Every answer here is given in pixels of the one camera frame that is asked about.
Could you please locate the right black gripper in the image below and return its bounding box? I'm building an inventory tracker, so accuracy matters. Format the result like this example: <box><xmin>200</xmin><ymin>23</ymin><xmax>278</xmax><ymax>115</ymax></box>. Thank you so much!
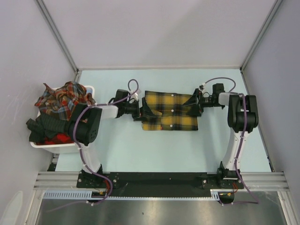
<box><xmin>183</xmin><ymin>88</ymin><xmax>223</xmax><ymax>116</ymax></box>

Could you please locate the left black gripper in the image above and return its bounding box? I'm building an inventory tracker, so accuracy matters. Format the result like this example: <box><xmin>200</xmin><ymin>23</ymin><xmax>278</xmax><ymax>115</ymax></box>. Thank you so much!
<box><xmin>123</xmin><ymin>97</ymin><xmax>155</xmax><ymax>121</ymax></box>

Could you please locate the yellow plaid shirt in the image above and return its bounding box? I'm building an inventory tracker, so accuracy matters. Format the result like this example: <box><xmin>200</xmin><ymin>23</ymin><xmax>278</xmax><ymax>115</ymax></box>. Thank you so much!
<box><xmin>142</xmin><ymin>90</ymin><xmax>198</xmax><ymax>131</ymax></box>

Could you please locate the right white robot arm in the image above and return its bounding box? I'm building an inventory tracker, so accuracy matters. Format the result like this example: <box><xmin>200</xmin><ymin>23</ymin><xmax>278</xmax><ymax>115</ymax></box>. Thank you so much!
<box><xmin>183</xmin><ymin>83</ymin><xmax>259</xmax><ymax>189</ymax></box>

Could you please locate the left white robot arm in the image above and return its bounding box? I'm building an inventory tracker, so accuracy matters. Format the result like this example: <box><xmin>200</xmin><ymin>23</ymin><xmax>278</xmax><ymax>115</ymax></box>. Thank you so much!
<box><xmin>66</xmin><ymin>89</ymin><xmax>157</xmax><ymax>188</ymax></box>

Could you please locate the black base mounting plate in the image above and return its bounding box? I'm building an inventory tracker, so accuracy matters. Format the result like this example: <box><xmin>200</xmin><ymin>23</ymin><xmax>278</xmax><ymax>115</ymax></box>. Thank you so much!
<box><xmin>76</xmin><ymin>171</ymin><xmax>244</xmax><ymax>202</ymax></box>

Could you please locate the white laundry basket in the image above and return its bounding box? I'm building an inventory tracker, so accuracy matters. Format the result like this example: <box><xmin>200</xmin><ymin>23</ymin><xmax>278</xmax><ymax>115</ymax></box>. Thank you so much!
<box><xmin>30</xmin><ymin>91</ymin><xmax>93</xmax><ymax>154</ymax></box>

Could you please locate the red blue plaid shirt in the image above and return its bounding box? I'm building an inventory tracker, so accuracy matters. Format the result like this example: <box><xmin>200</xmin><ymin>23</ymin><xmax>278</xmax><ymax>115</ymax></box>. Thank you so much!
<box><xmin>35</xmin><ymin>81</ymin><xmax>96</xmax><ymax>120</ymax></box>

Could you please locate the red black plaid shirt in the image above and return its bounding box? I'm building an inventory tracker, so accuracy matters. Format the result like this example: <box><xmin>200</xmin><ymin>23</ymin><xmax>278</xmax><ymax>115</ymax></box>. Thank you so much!
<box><xmin>36</xmin><ymin>133</ymin><xmax>74</xmax><ymax>145</ymax></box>

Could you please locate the dark striped shirt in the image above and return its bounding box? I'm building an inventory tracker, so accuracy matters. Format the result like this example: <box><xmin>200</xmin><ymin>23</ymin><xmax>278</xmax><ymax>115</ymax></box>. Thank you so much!
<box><xmin>26</xmin><ymin>113</ymin><xmax>69</xmax><ymax>143</ymax></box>

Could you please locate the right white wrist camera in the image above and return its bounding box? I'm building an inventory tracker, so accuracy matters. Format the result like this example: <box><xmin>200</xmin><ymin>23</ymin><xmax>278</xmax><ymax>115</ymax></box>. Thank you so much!
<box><xmin>199</xmin><ymin>83</ymin><xmax>206</xmax><ymax>93</ymax></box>

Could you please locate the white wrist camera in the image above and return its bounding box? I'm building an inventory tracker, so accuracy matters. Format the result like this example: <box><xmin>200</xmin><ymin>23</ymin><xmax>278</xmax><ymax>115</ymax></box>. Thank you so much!
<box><xmin>199</xmin><ymin>83</ymin><xmax>206</xmax><ymax>93</ymax></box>
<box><xmin>130</xmin><ymin>89</ymin><xmax>141</xmax><ymax>101</ymax></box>

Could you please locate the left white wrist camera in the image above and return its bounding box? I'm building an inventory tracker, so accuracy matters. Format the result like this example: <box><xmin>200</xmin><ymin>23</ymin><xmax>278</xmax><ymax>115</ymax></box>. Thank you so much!
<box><xmin>130</xmin><ymin>89</ymin><xmax>141</xmax><ymax>101</ymax></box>

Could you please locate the aluminium front rail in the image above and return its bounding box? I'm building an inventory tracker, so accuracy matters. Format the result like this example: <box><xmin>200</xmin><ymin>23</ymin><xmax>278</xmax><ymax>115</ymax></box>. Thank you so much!
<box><xmin>33</xmin><ymin>172</ymin><xmax>289</xmax><ymax>191</ymax></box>

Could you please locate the white slotted cable duct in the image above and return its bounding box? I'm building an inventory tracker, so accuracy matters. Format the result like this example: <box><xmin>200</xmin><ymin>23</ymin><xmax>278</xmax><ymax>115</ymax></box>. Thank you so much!
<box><xmin>42</xmin><ymin>189</ymin><xmax>222</xmax><ymax>201</ymax></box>

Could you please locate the right aluminium frame post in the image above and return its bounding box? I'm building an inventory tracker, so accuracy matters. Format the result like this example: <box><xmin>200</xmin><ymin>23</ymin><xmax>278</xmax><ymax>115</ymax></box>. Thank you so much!
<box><xmin>240</xmin><ymin>0</ymin><xmax>284</xmax><ymax>74</ymax></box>

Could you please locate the aluminium frame post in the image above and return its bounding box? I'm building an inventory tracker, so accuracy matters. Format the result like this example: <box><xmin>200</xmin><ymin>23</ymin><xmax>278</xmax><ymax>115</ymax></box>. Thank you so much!
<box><xmin>240</xmin><ymin>0</ymin><xmax>284</xmax><ymax>74</ymax></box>
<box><xmin>34</xmin><ymin>0</ymin><xmax>79</xmax><ymax>79</ymax></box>

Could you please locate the left aluminium frame post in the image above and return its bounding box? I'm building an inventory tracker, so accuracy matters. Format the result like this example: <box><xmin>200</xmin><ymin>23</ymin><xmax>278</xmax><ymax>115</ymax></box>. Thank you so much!
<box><xmin>34</xmin><ymin>0</ymin><xmax>79</xmax><ymax>79</ymax></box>

